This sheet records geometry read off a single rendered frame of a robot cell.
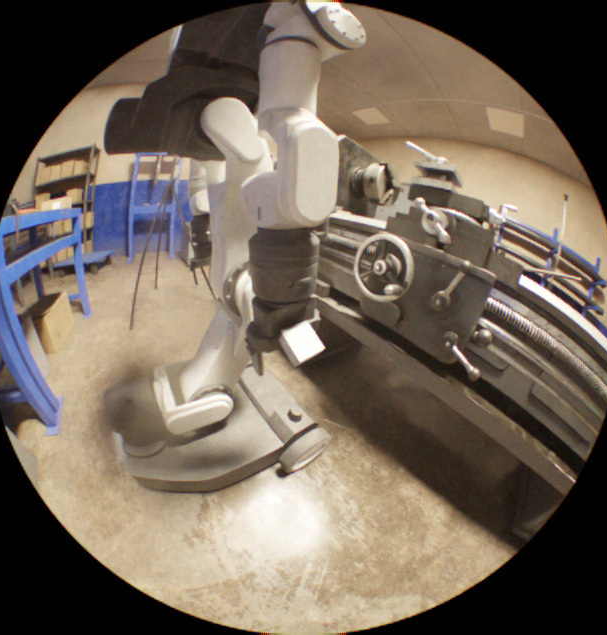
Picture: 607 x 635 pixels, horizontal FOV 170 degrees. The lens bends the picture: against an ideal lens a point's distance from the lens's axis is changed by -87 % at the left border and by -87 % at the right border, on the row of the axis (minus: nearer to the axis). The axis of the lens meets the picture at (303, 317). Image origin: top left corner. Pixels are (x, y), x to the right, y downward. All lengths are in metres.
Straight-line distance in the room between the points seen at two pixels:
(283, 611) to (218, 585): 0.20
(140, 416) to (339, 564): 0.73
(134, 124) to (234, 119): 0.17
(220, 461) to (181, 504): 0.26
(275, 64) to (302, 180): 0.16
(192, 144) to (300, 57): 0.23
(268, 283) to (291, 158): 0.14
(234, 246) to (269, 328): 0.21
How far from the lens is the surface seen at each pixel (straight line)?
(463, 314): 0.62
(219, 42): 0.47
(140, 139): 0.42
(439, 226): 0.55
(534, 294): 0.78
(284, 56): 0.28
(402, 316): 0.67
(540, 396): 0.90
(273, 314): 0.26
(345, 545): 0.82
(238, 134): 0.39
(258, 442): 0.67
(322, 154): 0.22
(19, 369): 1.06
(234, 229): 0.41
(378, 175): 1.13
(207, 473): 0.64
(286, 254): 0.22
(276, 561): 0.77
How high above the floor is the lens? 0.77
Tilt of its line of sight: 26 degrees down
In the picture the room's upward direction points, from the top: 12 degrees clockwise
